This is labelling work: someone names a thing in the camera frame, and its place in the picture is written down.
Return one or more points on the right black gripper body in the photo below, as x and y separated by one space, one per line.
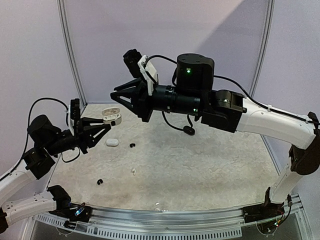
141 102

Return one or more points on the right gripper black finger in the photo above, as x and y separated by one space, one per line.
129 98
131 85

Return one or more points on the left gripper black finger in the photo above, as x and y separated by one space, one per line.
95 133
89 121

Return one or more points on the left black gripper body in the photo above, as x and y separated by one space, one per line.
82 139

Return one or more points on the white oval charging case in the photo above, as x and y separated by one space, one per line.
112 142

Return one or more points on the small white charging case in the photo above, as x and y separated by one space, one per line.
111 116

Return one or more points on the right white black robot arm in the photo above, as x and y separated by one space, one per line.
191 93

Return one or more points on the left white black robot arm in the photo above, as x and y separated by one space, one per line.
49 142

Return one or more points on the black charging case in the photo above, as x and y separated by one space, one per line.
189 130

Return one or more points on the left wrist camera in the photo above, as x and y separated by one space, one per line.
73 114

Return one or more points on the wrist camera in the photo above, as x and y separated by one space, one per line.
139 67
73 114

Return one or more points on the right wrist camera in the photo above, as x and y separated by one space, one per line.
139 67

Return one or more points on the left aluminium frame post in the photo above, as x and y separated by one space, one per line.
61 6

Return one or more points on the aluminium frame post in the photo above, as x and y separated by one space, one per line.
263 46
61 6

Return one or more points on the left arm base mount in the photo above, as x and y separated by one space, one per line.
74 212

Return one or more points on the right aluminium frame post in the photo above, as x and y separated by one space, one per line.
263 46

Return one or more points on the aluminium front rail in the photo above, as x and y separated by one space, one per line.
214 224

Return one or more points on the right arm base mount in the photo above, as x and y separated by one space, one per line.
262 211

